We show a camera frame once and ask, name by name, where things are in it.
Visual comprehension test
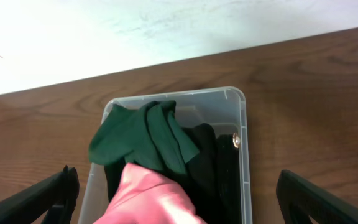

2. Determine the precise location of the dark green garment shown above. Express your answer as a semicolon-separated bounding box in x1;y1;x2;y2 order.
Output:
89;100;200;177

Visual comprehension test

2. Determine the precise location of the plain black garment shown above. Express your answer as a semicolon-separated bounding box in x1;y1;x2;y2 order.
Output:
104;124;224;223

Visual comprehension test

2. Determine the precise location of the clear plastic storage bin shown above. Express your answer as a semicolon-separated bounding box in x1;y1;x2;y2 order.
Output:
78;86;253;224

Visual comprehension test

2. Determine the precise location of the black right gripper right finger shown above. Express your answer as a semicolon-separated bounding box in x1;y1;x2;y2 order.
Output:
276;170;358;224

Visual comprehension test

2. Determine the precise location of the pink garment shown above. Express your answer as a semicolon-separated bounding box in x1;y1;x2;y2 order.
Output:
94;163;205;224

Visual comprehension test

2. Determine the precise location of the black glittery garment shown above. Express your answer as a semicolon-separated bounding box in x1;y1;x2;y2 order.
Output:
216;134;242;224

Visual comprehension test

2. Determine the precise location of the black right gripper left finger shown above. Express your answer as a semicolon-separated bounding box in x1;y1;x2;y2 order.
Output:
0;166;80;224

